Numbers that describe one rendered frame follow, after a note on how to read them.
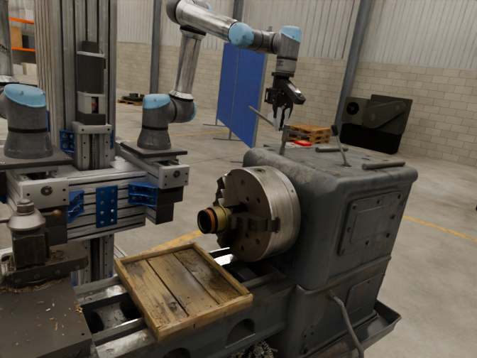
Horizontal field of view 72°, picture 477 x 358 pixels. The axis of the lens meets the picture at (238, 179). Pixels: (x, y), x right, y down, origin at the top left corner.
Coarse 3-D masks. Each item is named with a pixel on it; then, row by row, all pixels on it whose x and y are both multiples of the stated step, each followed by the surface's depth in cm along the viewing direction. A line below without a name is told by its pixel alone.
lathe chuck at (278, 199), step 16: (240, 176) 107; (256, 176) 101; (272, 176) 104; (240, 192) 108; (256, 192) 101; (272, 192) 99; (240, 208) 115; (256, 208) 102; (272, 208) 97; (288, 208) 101; (288, 224) 101; (240, 240) 110; (256, 240) 103; (272, 240) 98; (288, 240) 104; (240, 256) 111; (256, 256) 104
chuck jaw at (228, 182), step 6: (228, 174) 113; (216, 180) 112; (222, 180) 109; (228, 180) 110; (222, 186) 109; (228, 186) 109; (234, 186) 110; (216, 192) 108; (222, 192) 106; (228, 192) 108; (234, 192) 109; (216, 198) 109; (222, 198) 105; (228, 198) 107; (234, 198) 108; (216, 204) 105; (222, 204) 105; (228, 204) 106; (234, 204) 107; (240, 204) 108
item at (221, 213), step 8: (208, 208) 103; (216, 208) 101; (224, 208) 105; (200, 216) 102; (208, 216) 98; (216, 216) 99; (224, 216) 101; (200, 224) 103; (208, 224) 98; (216, 224) 100; (224, 224) 100; (208, 232) 99; (216, 232) 101; (224, 232) 103
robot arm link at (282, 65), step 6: (276, 60) 118; (282, 60) 115; (288, 60) 115; (294, 60) 116; (276, 66) 118; (282, 66) 116; (288, 66) 116; (294, 66) 116; (288, 72) 117; (294, 72) 120
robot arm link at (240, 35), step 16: (176, 0) 123; (176, 16) 125; (192, 16) 120; (208, 16) 116; (224, 16) 115; (208, 32) 120; (224, 32) 113; (240, 32) 107; (256, 32) 111; (256, 48) 115
